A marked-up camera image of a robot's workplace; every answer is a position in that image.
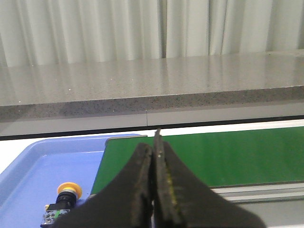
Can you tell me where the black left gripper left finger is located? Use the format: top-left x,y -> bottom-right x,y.
55,143 -> 152,228

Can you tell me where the white curtain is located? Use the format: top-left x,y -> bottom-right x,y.
0,0 -> 304,67

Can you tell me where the blue plastic tray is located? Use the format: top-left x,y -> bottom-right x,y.
0,135 -> 148,228

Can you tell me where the green conveyor belt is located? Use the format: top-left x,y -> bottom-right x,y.
91,126 -> 304,228

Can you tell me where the grey stone counter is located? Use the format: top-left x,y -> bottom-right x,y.
0,50 -> 304,137

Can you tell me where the yellow push button switch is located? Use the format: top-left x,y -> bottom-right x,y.
40,182 -> 82,228

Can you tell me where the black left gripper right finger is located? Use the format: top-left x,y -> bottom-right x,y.
152,129 -> 266,228

